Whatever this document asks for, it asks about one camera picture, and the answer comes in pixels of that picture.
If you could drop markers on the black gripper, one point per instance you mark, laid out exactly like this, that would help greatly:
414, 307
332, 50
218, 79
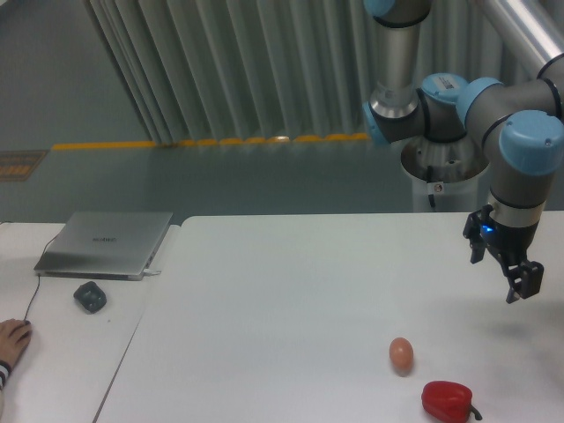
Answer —
508, 232

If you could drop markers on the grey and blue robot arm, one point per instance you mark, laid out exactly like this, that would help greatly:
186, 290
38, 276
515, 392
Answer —
516, 131

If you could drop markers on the striped sleeve forearm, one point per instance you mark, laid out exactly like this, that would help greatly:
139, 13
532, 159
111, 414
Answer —
5, 372

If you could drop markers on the red bell pepper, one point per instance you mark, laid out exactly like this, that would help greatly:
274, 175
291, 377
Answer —
449, 402

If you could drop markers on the person's hand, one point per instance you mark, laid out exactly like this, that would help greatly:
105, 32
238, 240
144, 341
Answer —
15, 338

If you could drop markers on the brown egg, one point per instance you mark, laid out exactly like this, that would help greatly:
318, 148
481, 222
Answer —
401, 354

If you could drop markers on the grey pleated curtain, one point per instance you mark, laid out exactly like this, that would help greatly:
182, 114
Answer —
199, 70

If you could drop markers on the silver laptop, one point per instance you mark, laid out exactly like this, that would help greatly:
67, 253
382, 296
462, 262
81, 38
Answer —
105, 245

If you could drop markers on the small black device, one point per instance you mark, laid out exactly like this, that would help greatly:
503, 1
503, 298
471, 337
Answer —
90, 297

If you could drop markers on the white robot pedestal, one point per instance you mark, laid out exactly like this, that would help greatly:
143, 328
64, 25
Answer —
444, 176

